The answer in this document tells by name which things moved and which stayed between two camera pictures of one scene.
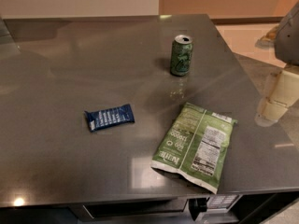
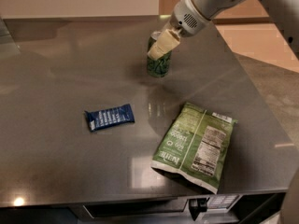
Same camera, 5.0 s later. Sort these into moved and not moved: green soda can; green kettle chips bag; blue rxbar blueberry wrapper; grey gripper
Moved: green soda can; grey gripper
Not moved: green kettle chips bag; blue rxbar blueberry wrapper
